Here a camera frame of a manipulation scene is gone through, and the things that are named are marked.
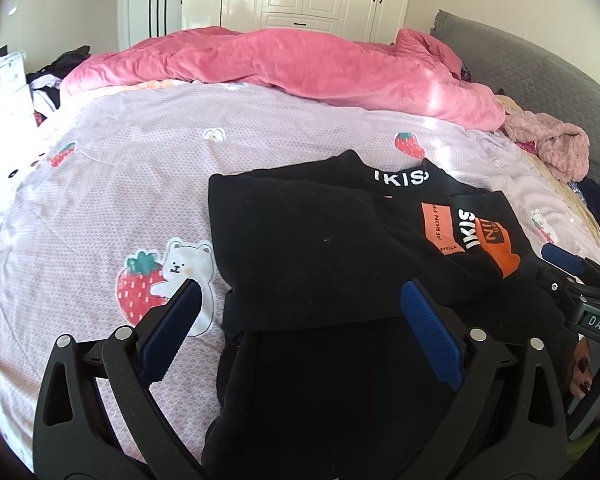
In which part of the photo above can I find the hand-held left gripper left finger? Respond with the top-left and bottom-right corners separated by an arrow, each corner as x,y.
32,279 -> 217,480

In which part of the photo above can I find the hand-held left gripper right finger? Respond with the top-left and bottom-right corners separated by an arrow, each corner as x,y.
394,277 -> 568,480

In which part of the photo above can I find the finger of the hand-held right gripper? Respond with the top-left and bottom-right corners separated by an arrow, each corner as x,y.
541,243 -> 588,277
532,259 -> 581,307

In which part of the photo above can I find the black sweater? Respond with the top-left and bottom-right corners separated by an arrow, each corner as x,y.
200,149 -> 581,480

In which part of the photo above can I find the pile of dark clothes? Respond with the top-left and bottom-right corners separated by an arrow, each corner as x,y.
27,45 -> 91,111

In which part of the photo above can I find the person's right hand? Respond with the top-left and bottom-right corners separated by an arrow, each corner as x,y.
569,339 -> 600,428

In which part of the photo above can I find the pink fuzzy garment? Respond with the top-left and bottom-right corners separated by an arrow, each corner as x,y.
502,110 -> 592,183

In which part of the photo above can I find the lilac printed bed sheet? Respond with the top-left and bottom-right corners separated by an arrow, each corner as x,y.
0,80 -> 600,461

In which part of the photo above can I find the grey quilted headboard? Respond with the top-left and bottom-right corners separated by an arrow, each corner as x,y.
430,9 -> 600,181

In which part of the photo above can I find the pink quilt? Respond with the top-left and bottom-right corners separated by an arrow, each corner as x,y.
60,25 -> 507,133

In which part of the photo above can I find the white drawer cabinet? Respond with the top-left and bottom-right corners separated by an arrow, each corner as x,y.
0,50 -> 36,131

